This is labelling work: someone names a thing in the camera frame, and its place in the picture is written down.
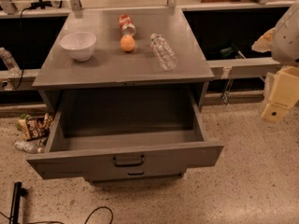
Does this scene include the red soda can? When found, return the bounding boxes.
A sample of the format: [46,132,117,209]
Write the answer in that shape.
[119,14,136,36]

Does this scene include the orange fruit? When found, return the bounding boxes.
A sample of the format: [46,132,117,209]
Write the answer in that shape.
[121,35,135,52]

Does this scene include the crumpled plastic bottle on floor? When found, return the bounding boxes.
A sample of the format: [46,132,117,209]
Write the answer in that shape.
[14,138,47,154]

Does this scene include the plastic bottle on left shelf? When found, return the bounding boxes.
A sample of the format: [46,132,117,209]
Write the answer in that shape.
[0,48,21,77]

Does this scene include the black drawer handle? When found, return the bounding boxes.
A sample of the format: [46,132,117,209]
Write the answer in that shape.
[112,155,145,168]

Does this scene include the black cable at left shelf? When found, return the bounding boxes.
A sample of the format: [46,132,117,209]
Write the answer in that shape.
[12,3,41,91]

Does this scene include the grey metal cabinet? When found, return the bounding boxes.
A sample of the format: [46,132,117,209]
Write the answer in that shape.
[32,7,216,114]

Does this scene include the black stand on floor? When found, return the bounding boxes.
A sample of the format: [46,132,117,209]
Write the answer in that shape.
[8,182,28,224]

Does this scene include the brown snack bag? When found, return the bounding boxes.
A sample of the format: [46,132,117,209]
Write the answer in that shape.
[17,113,53,141]

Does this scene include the green object in right shelf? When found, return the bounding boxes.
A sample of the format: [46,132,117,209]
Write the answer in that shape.
[221,43,245,59]

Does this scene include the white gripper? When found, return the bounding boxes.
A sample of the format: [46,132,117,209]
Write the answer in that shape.
[251,28,299,123]

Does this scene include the white ceramic bowl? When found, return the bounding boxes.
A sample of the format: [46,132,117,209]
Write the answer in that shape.
[60,32,97,61]

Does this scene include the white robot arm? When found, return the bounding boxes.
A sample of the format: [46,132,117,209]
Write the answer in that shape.
[251,1,299,123]

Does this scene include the clear plastic water bottle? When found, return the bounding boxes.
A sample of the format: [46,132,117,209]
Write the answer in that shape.
[150,34,178,71]

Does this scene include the black cable on floor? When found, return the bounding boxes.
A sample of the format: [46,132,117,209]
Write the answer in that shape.
[0,205,114,224]

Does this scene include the open grey top drawer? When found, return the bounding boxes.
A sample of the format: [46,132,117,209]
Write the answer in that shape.
[27,89,223,182]

